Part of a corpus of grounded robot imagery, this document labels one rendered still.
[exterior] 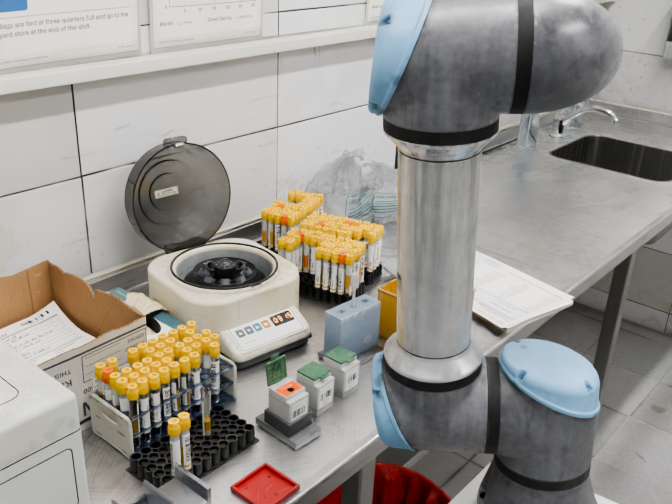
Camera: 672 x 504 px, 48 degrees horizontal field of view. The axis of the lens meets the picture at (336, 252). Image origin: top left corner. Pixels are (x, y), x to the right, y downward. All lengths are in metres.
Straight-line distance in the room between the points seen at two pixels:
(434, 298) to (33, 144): 0.84
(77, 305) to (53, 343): 0.08
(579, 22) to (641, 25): 2.57
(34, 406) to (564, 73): 0.57
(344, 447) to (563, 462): 0.37
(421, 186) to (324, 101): 1.17
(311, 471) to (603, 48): 0.70
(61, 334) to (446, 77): 0.87
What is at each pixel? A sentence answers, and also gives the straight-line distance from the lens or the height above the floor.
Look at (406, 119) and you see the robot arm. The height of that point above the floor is 1.43.
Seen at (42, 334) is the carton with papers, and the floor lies 0.94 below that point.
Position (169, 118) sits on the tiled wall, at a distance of 1.58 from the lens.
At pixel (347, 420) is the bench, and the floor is 0.87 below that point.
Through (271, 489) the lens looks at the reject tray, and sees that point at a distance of 1.10.
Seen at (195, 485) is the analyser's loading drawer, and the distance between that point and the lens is 1.03.
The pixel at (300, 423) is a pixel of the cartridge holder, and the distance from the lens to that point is 1.17.
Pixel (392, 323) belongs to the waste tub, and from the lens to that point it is 1.41.
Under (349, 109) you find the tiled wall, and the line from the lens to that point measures 2.00.
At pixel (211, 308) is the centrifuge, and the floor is 0.98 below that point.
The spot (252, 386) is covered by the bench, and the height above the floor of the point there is 0.88.
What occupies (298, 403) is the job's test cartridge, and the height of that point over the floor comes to 0.94.
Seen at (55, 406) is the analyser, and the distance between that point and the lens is 0.78.
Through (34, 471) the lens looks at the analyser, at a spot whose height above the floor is 1.11.
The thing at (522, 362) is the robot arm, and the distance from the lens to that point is 0.91.
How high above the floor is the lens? 1.61
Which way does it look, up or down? 25 degrees down
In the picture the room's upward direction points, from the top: 3 degrees clockwise
